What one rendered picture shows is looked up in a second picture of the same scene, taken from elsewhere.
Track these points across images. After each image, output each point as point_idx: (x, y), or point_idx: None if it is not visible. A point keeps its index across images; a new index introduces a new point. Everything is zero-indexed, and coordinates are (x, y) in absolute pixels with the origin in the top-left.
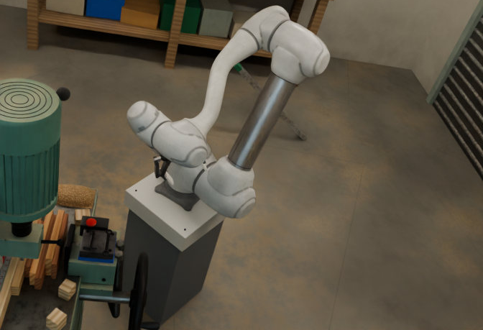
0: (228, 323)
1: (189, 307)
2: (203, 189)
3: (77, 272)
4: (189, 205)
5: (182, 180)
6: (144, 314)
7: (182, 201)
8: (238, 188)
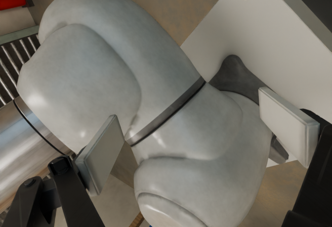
0: None
1: None
2: (160, 68)
3: None
4: (227, 67)
5: (226, 116)
6: None
7: (242, 77)
8: (44, 41)
